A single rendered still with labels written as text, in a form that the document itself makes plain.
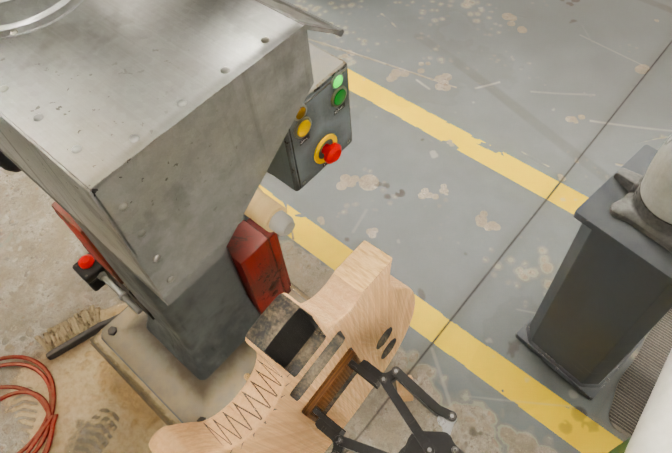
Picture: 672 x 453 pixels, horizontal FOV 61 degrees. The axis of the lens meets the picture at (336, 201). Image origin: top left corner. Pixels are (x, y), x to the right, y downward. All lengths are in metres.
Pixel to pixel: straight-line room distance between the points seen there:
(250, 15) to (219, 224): 0.15
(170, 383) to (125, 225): 1.29
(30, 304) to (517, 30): 2.32
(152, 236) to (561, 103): 2.31
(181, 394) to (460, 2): 2.22
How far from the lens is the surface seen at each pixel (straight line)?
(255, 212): 0.62
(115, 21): 0.43
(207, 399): 1.59
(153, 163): 0.35
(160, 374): 1.66
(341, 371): 0.78
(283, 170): 1.03
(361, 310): 0.71
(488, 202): 2.19
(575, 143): 2.45
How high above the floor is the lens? 1.76
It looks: 54 degrees down
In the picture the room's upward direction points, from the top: 7 degrees counter-clockwise
